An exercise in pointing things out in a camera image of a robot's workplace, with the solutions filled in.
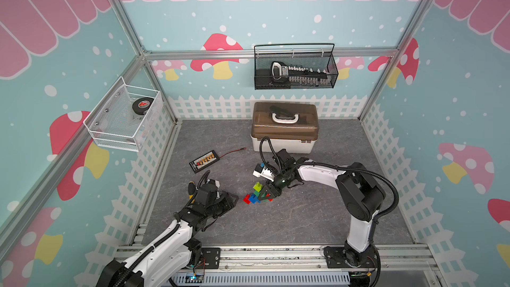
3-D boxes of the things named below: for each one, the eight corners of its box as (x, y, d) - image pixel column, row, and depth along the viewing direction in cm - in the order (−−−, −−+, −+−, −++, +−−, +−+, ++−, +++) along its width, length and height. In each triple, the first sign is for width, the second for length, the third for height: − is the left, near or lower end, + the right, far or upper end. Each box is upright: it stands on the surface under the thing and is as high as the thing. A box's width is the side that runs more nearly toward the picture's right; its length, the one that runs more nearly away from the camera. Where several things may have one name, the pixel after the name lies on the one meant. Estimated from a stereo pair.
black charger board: (194, 174, 100) (193, 171, 98) (189, 164, 103) (187, 162, 102) (220, 159, 105) (219, 157, 103) (213, 151, 109) (213, 148, 107)
